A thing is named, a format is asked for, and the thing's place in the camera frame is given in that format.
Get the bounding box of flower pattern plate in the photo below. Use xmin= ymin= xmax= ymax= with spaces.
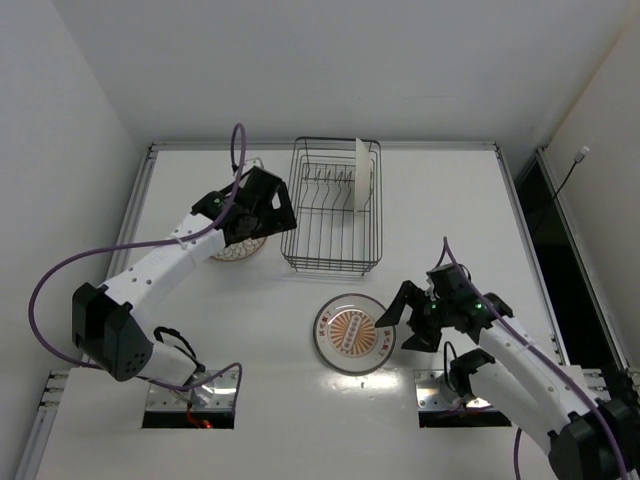
xmin=353 ymin=138 xmax=370 ymax=213
xmin=211 ymin=238 xmax=266 ymax=262

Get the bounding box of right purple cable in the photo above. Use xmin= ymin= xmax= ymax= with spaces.
xmin=439 ymin=236 xmax=629 ymax=480

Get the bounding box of black usb cable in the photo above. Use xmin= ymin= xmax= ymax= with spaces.
xmin=553 ymin=146 xmax=590 ymax=202

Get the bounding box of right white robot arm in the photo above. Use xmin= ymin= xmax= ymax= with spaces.
xmin=376 ymin=264 xmax=639 ymax=479

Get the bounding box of grey wire dish rack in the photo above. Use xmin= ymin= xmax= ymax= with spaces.
xmin=281 ymin=136 xmax=383 ymax=276

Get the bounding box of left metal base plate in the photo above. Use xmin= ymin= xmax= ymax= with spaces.
xmin=145 ymin=367 xmax=241 ymax=413

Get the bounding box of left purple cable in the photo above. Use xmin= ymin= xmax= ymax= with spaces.
xmin=28 ymin=122 xmax=244 ymax=391

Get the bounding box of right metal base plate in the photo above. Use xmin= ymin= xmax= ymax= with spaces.
xmin=413 ymin=369 xmax=497 ymax=413

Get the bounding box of purple cable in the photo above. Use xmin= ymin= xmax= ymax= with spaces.
xmin=439 ymin=236 xmax=629 ymax=480
xmin=28 ymin=122 xmax=244 ymax=391

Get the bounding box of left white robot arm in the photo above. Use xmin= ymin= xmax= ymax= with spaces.
xmin=72 ymin=166 xmax=297 ymax=390

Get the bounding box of orange sunburst plate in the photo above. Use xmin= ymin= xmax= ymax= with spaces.
xmin=313 ymin=293 xmax=396 ymax=376

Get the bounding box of metal base plate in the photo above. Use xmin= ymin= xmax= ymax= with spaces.
xmin=145 ymin=367 xmax=241 ymax=413
xmin=413 ymin=369 xmax=497 ymax=413

